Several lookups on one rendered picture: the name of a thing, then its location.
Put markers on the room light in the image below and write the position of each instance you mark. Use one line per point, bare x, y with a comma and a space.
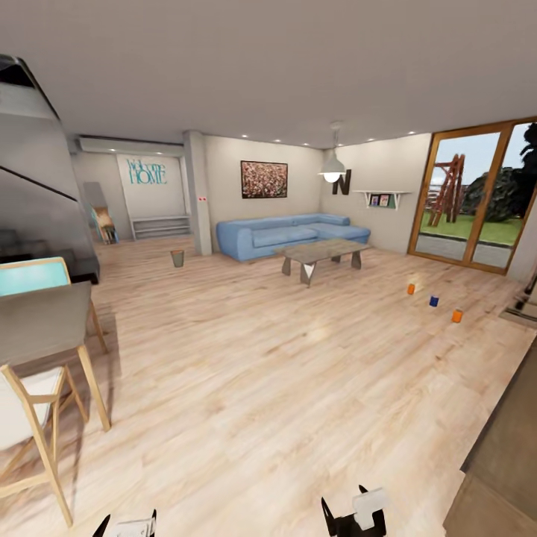
333, 165

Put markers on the cabinet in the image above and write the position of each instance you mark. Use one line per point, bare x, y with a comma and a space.
498, 497

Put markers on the trash can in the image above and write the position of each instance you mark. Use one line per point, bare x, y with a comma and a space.
177, 257

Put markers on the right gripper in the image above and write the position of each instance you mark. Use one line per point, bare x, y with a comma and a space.
348, 527

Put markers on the standing mirror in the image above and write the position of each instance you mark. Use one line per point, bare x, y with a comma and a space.
101, 214

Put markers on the wood fireplace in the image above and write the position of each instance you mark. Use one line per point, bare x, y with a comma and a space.
523, 307

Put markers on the door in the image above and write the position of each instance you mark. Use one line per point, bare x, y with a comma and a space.
479, 188

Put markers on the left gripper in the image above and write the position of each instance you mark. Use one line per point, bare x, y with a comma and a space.
100, 531

